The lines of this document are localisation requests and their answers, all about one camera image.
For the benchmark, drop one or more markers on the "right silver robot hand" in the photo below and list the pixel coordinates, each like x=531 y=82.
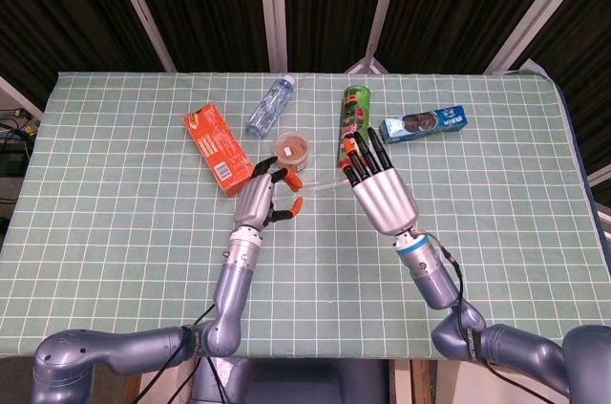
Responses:
x=386 y=198

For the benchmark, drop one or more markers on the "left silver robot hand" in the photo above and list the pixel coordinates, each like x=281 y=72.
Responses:
x=255 y=203

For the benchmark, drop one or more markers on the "clear glass test tube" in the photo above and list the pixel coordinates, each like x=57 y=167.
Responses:
x=324 y=187

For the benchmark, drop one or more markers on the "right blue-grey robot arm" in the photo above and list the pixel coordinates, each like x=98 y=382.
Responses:
x=439 y=289

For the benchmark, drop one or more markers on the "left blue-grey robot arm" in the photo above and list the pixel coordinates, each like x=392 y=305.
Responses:
x=229 y=299

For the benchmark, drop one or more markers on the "clear jar with brown contents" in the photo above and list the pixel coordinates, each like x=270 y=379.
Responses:
x=291 y=148

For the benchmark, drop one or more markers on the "orange cardboard snack box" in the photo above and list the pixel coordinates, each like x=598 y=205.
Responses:
x=219 y=146

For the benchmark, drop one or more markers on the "blue Oreo cookie box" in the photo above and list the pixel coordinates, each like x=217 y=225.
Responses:
x=422 y=124

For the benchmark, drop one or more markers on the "green checked tablecloth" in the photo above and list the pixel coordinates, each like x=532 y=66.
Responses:
x=334 y=270

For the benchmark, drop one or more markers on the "green Pringles can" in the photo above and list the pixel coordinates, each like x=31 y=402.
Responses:
x=354 y=108

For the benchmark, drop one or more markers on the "clear plastic water bottle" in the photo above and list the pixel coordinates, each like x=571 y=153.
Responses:
x=269 y=108

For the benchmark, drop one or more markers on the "grey robot torso base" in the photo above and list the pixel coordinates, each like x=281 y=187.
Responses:
x=296 y=382

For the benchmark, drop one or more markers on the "dark pleated curtain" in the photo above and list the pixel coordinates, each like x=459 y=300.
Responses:
x=215 y=3

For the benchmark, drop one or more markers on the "white frame post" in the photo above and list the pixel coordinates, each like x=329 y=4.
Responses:
x=539 y=12
x=382 y=7
x=273 y=7
x=141 y=7

